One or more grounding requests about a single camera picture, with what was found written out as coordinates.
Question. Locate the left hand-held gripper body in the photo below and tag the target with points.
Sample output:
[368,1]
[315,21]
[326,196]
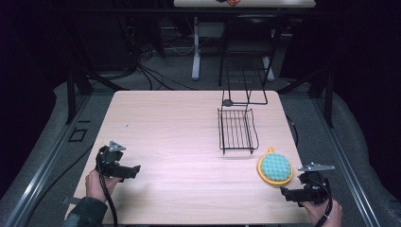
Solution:
[108,159]

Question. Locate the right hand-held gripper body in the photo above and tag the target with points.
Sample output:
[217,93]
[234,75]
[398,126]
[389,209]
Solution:
[315,184]

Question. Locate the teal sponge with orange rim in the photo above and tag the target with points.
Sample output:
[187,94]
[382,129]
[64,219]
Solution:
[275,167]

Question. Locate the person's right hand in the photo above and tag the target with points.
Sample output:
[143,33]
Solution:
[321,213]

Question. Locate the person's left hand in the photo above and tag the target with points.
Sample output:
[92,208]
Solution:
[96,186]

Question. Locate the black metal stand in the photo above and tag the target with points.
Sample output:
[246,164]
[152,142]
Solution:
[71,94]
[328,97]

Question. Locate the white desk leg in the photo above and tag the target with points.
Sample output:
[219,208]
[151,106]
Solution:
[196,50]

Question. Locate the orange object on desk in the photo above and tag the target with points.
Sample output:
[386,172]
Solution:
[234,2]

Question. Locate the aluminium rail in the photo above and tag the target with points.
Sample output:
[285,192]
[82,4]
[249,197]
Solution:
[346,164]
[44,164]

